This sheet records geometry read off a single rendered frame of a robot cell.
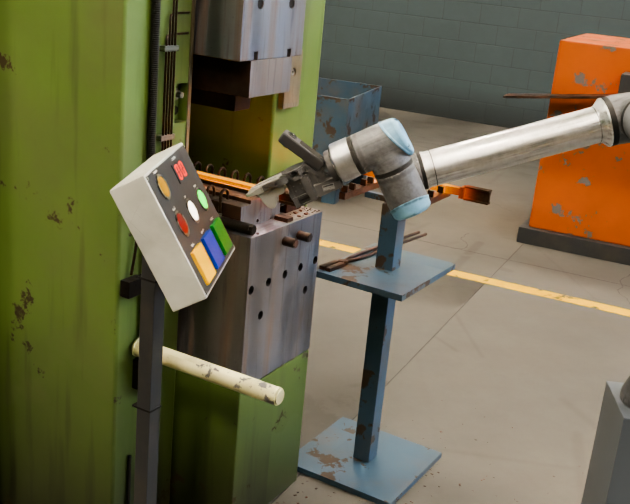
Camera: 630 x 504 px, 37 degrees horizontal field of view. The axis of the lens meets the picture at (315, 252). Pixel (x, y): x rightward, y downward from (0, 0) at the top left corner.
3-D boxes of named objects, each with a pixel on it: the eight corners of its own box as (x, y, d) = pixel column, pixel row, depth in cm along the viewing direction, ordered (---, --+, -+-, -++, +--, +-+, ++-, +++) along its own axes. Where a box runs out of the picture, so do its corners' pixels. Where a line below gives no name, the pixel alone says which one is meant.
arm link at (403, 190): (429, 197, 216) (408, 149, 212) (436, 211, 205) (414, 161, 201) (391, 214, 217) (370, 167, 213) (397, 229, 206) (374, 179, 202)
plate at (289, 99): (298, 106, 286) (303, 49, 281) (283, 109, 279) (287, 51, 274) (293, 105, 287) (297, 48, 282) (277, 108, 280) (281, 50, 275)
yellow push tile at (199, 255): (216, 272, 200) (201, 241, 198) (209, 284, 193) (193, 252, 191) (209, 275, 201) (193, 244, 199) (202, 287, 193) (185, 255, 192)
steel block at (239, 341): (309, 348, 291) (322, 210, 277) (240, 391, 259) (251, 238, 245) (167, 302, 316) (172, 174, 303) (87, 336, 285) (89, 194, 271)
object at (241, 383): (285, 403, 229) (286, 383, 227) (273, 411, 224) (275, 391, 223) (144, 352, 249) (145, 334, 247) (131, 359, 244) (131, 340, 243)
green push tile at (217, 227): (233, 244, 219) (219, 216, 217) (227, 254, 212) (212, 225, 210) (226, 247, 219) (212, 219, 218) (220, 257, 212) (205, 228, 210)
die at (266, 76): (289, 91, 257) (292, 56, 254) (248, 98, 240) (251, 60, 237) (168, 69, 276) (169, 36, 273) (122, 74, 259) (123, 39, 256)
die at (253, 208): (279, 216, 268) (281, 187, 265) (239, 230, 251) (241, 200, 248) (163, 186, 287) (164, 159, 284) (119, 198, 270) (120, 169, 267)
